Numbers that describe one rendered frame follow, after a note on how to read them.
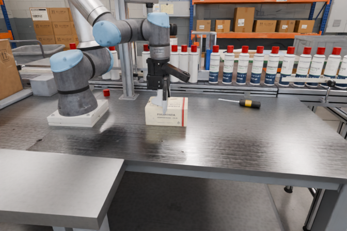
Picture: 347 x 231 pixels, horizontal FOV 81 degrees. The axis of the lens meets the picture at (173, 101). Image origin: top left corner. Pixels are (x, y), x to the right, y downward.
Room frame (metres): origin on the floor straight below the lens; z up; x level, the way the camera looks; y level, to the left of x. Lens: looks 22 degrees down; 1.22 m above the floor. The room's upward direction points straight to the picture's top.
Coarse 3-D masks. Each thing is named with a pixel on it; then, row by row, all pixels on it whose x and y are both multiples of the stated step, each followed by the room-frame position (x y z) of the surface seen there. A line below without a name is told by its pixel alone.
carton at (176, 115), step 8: (152, 96) 0.83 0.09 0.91; (152, 104) 0.74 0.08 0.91; (168, 104) 0.74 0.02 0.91; (176, 104) 0.74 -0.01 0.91; (184, 104) 0.74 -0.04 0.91; (152, 112) 0.70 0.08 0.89; (160, 112) 0.70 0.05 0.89; (168, 112) 0.70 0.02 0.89; (176, 112) 0.70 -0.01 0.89; (184, 112) 0.69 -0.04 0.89; (152, 120) 0.70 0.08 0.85; (160, 120) 0.70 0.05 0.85; (168, 120) 0.70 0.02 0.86; (176, 120) 0.70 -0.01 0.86; (184, 120) 0.69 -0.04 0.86
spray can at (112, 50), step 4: (112, 48) 1.16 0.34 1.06; (112, 52) 1.16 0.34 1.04; (116, 52) 1.17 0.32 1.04; (116, 56) 1.17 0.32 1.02; (116, 60) 1.16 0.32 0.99; (116, 64) 1.16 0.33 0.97; (112, 72) 1.15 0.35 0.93; (116, 72) 1.16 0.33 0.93; (112, 76) 1.15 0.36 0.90; (116, 76) 1.16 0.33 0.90
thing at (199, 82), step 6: (96, 78) 1.19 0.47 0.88; (120, 78) 1.19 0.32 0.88; (138, 78) 1.19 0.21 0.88; (180, 84) 1.09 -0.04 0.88; (186, 84) 1.08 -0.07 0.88; (192, 84) 1.08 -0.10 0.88; (198, 84) 1.08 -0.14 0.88; (204, 84) 1.08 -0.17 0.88; (210, 84) 1.08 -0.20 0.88; (216, 84) 1.08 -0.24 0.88; (222, 84) 1.08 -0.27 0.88; (234, 84) 1.08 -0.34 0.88; (246, 84) 1.08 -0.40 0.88
